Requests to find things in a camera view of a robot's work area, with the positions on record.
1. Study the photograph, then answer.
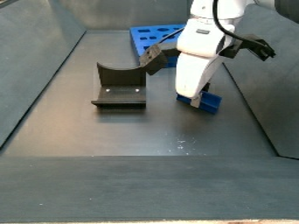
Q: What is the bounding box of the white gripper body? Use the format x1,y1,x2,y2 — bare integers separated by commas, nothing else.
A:
175,18,233,99

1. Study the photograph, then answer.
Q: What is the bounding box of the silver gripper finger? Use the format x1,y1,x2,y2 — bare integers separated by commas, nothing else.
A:
191,94,202,108
202,83,211,92

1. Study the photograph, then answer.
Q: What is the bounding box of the blue star prism object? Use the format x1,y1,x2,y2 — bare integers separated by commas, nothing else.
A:
177,91,222,114

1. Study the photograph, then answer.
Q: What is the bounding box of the blue shape sorter block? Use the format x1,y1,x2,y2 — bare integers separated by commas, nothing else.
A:
129,24,187,68

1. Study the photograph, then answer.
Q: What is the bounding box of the black camera cable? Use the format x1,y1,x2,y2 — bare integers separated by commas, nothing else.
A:
211,0,250,44

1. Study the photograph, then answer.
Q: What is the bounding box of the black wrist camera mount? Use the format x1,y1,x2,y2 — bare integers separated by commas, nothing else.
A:
139,34,277,75

